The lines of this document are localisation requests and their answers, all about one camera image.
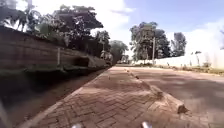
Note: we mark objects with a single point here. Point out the red brick path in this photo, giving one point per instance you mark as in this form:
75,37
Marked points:
110,96

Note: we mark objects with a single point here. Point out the group of tall trees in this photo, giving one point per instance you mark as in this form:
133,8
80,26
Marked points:
143,40

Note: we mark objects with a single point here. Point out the pale pole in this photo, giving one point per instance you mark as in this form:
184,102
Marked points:
153,50

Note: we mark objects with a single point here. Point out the row of trees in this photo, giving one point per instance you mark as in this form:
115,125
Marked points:
76,23

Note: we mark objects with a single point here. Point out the stone kerb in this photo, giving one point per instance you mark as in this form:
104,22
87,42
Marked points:
166,100

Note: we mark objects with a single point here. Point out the robot's own part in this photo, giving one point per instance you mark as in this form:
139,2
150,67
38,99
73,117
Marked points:
76,126
146,125

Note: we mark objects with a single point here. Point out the slim tree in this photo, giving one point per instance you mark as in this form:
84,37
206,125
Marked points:
179,43

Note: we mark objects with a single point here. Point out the low green hedge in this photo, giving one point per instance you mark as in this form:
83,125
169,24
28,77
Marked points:
33,75

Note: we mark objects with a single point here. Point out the grey paved road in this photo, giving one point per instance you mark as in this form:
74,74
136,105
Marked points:
200,90

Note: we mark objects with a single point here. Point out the grass strip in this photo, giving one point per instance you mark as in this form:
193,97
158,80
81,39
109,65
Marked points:
206,70

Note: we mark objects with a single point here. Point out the brown brick wall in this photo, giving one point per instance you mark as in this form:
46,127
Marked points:
26,50

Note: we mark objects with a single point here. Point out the white wall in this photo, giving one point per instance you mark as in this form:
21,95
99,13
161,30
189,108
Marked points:
200,60

